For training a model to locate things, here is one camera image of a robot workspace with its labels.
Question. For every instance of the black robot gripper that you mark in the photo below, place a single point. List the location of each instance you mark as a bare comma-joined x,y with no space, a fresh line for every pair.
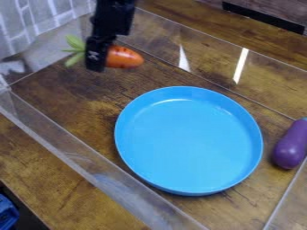
111,21

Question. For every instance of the orange toy carrot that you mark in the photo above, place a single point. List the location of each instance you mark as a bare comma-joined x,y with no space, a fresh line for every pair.
120,57

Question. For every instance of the blue round tray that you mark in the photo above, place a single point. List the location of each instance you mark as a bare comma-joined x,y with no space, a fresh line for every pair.
188,140

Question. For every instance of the blue object at corner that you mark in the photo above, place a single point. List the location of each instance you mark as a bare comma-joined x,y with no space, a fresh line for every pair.
8,213

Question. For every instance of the purple toy eggplant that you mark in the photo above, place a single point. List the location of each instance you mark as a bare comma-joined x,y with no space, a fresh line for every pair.
291,147

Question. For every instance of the clear acrylic enclosure wall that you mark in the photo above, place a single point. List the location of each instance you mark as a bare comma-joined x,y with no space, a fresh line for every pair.
59,162

